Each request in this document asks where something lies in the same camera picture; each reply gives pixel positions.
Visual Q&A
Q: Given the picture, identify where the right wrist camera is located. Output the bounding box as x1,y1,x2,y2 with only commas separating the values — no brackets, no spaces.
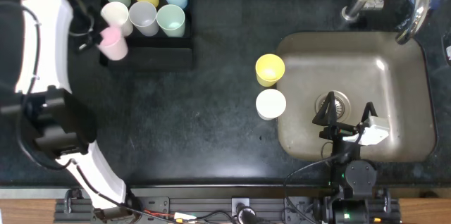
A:
342,116,391,147

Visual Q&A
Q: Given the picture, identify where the white cup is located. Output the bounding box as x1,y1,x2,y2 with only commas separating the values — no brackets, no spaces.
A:
100,1,134,37
255,88,288,121

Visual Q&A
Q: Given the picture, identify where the steel sink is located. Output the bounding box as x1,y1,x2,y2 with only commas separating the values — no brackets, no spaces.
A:
276,32,438,163

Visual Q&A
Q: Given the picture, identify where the steel tap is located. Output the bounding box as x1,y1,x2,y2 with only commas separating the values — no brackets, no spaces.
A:
340,0,431,46

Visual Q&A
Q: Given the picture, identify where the grey cup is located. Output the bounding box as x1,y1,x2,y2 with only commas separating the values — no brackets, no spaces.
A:
128,1,160,37

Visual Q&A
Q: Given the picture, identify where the mounting rail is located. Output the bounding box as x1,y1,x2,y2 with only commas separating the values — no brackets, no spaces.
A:
52,187,402,224

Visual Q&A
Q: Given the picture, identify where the black tray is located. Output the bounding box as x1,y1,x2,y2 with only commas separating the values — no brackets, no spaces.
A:
99,0,194,72

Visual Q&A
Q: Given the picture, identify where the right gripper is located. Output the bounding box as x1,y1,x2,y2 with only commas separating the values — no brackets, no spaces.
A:
311,90,379,142

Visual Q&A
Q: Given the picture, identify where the black cable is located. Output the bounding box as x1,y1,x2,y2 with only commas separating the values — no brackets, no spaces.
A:
283,130,366,224
13,4,77,172

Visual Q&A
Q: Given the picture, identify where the pink cup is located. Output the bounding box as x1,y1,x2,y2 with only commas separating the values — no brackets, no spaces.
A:
97,25,129,61

